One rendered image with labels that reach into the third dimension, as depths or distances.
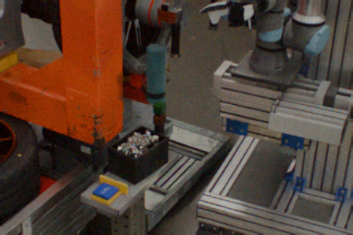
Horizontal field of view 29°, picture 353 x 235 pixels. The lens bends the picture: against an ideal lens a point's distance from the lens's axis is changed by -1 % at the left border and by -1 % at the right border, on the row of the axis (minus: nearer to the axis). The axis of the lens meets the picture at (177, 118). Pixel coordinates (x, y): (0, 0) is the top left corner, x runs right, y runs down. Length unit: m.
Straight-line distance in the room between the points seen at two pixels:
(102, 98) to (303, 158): 0.92
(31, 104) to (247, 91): 0.85
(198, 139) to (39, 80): 1.10
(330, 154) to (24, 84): 1.27
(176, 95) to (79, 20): 1.73
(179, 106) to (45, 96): 1.41
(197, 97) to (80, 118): 1.55
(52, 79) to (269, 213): 1.02
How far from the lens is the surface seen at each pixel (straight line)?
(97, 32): 2.38
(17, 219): 2.50
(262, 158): 3.14
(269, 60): 2.51
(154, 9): 2.90
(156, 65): 2.87
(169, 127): 3.45
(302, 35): 2.40
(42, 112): 2.72
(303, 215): 2.84
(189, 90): 4.11
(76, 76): 2.51
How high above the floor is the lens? 1.95
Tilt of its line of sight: 31 degrees down
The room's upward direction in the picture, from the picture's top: 2 degrees clockwise
